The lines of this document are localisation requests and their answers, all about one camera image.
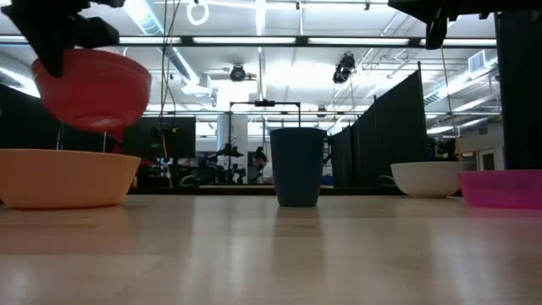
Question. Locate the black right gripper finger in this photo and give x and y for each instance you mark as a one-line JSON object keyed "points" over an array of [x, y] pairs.
{"points": [[419, 7], [436, 34]]}

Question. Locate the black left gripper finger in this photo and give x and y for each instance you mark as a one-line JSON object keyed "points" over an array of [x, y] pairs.
{"points": [[95, 34], [46, 42]]}

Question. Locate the red plastic bowl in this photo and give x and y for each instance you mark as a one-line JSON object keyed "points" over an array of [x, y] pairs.
{"points": [[101, 89]]}

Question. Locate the orange plastic bowl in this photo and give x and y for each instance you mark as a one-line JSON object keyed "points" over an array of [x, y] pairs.
{"points": [[63, 178]]}

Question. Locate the white plastic bowl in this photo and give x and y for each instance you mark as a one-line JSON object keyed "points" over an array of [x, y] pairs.
{"points": [[423, 178]]}

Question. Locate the dark blue plastic cup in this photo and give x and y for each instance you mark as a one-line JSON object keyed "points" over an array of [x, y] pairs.
{"points": [[297, 169]]}

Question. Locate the black background robot arm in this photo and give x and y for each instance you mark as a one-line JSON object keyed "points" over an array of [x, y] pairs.
{"points": [[228, 151]]}

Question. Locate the white air vent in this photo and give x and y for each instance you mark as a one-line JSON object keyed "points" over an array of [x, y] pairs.
{"points": [[477, 61]]}

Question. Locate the black partition curtain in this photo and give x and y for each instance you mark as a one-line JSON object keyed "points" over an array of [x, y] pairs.
{"points": [[394, 127], [17, 123], [521, 93]]}

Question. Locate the black ceiling spotlight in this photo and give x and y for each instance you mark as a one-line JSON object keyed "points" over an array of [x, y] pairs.
{"points": [[237, 73], [343, 72]]}

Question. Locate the black background equipment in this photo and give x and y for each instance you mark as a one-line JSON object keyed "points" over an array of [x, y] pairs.
{"points": [[442, 149]]}

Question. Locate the black monitor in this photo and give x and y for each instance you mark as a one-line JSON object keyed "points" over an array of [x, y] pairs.
{"points": [[178, 140]]}

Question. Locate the white door with window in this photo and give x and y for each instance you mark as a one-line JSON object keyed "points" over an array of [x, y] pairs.
{"points": [[488, 161]]}

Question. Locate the pink translucent plastic bowl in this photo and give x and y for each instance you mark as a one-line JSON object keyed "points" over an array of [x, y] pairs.
{"points": [[504, 188]]}

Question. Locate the white pillar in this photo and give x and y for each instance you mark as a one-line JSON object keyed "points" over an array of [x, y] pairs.
{"points": [[239, 135]]}

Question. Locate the person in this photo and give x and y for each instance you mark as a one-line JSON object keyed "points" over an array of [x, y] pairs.
{"points": [[263, 167]]}

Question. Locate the silver ventilation duct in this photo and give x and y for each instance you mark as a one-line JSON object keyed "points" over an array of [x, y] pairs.
{"points": [[144, 17]]}

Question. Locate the black table edge rail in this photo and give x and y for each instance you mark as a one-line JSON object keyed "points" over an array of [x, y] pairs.
{"points": [[211, 190]]}

